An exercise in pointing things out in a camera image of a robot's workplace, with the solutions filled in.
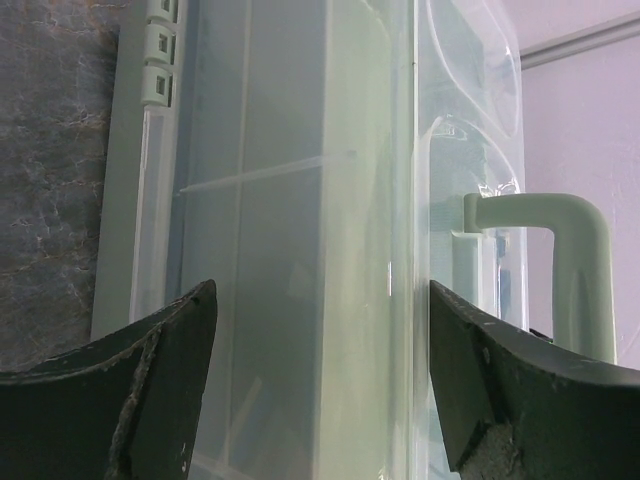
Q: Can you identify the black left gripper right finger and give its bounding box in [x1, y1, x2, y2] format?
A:
[429, 281, 639, 479]

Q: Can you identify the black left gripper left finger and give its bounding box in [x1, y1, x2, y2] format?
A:
[1, 280, 218, 479]

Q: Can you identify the translucent green tool box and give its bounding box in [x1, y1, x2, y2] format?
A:
[91, 1, 617, 479]

